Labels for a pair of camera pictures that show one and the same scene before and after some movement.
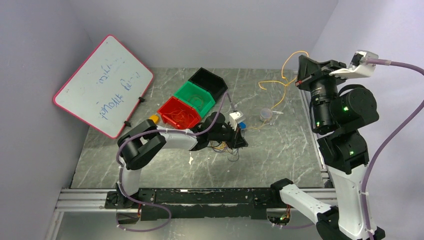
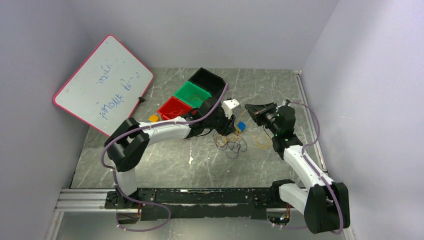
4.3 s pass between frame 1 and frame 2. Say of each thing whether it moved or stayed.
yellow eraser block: stayed
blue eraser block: stayed
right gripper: moved
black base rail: stayed
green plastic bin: stayed
